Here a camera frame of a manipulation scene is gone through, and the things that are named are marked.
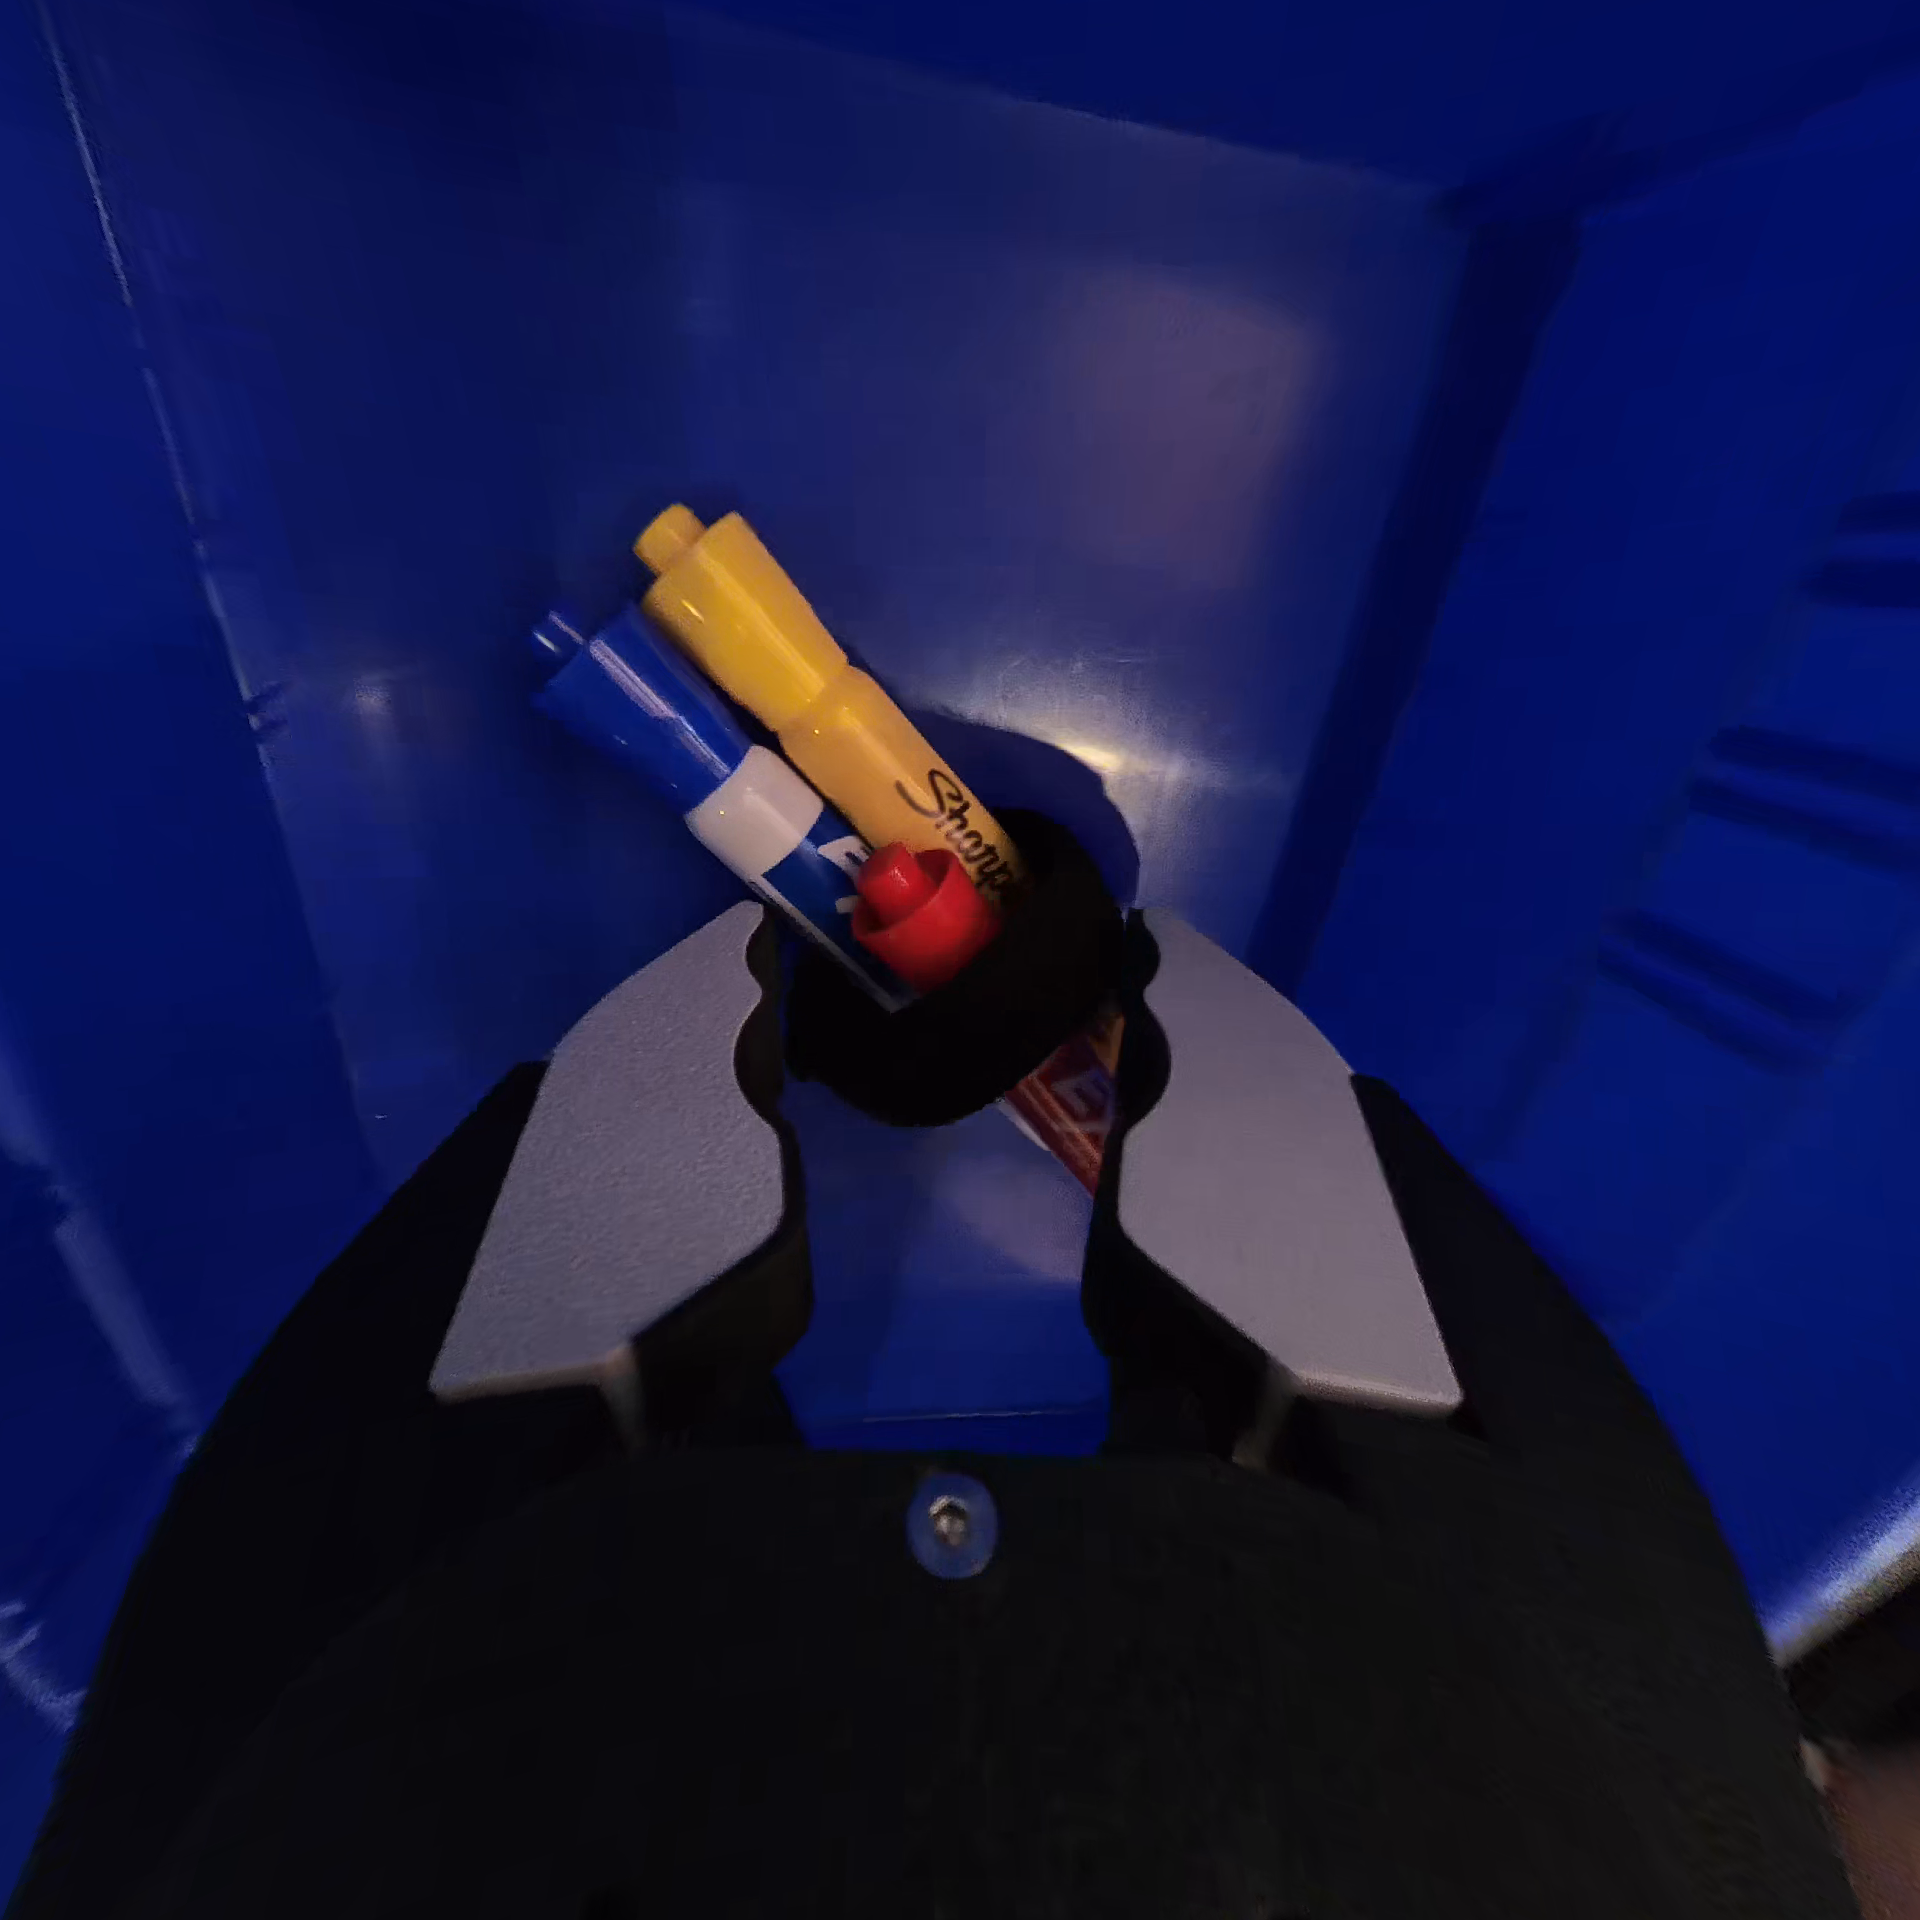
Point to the blue dry erase marker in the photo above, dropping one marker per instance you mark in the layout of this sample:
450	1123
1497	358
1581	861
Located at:
629	704

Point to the yellow marker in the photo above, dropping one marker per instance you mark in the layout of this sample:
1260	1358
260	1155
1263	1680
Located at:
751	630

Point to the black fabric tie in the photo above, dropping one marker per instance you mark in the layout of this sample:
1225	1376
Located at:
962	1060

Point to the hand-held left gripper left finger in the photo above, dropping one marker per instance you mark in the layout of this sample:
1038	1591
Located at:
629	1202

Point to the blue plastic bin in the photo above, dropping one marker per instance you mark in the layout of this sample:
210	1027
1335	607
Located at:
1051	376

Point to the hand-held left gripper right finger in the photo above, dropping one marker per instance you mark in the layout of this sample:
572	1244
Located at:
1276	1202

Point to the red dry erase marker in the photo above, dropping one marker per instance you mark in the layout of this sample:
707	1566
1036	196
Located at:
923	923

